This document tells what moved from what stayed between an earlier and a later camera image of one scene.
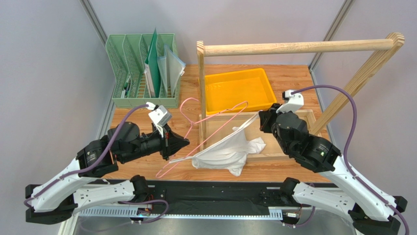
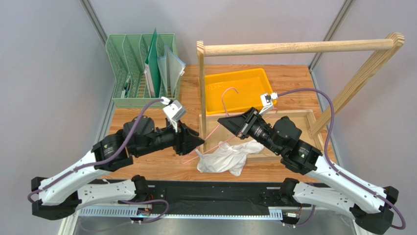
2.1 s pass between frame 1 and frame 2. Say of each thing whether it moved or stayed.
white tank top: stayed
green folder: stayed
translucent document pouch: stayed
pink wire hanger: moved
